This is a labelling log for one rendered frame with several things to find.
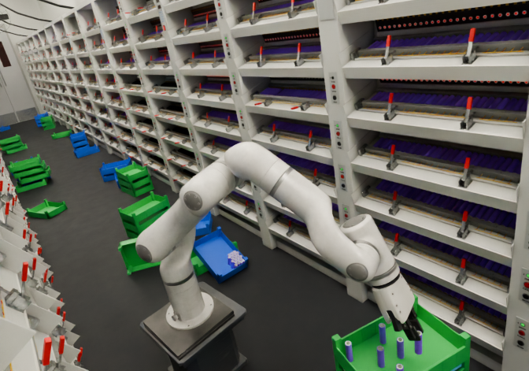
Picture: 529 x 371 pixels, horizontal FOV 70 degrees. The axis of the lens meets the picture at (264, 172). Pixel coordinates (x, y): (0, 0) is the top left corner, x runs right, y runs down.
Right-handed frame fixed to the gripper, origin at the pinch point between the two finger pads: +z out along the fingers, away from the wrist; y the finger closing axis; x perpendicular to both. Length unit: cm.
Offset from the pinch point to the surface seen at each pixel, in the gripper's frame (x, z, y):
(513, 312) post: 8.8, 27.4, -39.9
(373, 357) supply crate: -16.3, 9.1, 0.1
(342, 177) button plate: -36, -28, -59
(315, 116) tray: -37, -56, -64
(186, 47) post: -127, -133, -108
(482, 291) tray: 0.8, 22.4, -44.5
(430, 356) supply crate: -4.1, 14.7, -6.8
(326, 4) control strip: -8, -89, -59
